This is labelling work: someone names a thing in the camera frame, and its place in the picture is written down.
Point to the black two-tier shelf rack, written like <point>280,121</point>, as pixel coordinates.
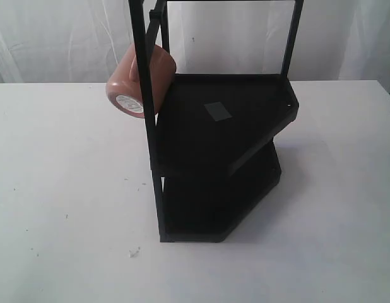
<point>207,175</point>

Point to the pink ceramic mug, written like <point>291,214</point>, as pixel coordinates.
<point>123,87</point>

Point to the grey square sticker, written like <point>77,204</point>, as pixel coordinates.
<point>217,111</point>

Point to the white backdrop curtain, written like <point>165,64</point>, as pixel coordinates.
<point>83,41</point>

